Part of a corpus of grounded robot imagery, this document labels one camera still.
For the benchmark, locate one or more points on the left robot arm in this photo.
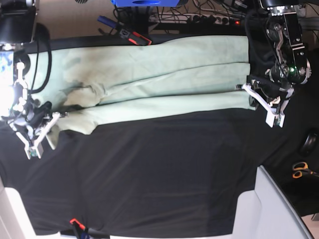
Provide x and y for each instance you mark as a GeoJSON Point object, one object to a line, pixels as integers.
{"type": "Point", "coordinates": [287, 66]}

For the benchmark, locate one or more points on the blue handle tool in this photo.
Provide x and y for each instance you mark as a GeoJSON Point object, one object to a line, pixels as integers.
{"type": "Point", "coordinates": [107, 21]}

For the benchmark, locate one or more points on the red black clamp top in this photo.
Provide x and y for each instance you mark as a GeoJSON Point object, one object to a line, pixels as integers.
{"type": "Point", "coordinates": [134, 38]}

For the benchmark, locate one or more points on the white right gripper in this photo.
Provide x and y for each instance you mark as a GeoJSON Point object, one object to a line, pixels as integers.
{"type": "Point", "coordinates": [31, 124]}

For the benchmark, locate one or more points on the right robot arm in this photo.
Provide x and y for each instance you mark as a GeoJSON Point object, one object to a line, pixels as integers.
{"type": "Point", "coordinates": [19, 27]}

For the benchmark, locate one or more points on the black round tape roll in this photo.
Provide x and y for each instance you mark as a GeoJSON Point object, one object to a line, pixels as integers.
{"type": "Point", "coordinates": [309, 144]}

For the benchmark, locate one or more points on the white table block left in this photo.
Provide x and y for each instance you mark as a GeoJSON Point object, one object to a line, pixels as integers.
{"type": "Point", "coordinates": [14, 221]}

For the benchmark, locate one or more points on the blue plastic box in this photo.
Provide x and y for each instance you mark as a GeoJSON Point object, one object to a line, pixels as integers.
{"type": "Point", "coordinates": [131, 3]}

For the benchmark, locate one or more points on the orange handled scissors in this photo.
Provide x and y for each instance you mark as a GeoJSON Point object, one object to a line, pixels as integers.
{"type": "Point", "coordinates": [301, 169]}

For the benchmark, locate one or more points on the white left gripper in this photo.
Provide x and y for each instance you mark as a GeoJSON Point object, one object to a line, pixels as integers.
{"type": "Point", "coordinates": [272, 96]}

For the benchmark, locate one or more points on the white power strip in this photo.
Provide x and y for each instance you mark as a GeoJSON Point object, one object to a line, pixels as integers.
{"type": "Point", "coordinates": [184, 18]}

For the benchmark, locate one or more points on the red clamp bottom edge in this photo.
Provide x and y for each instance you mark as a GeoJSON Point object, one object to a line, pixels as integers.
{"type": "Point", "coordinates": [74, 221]}

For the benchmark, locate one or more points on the light green T-shirt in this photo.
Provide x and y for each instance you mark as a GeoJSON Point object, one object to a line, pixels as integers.
{"type": "Point", "coordinates": [109, 84]}

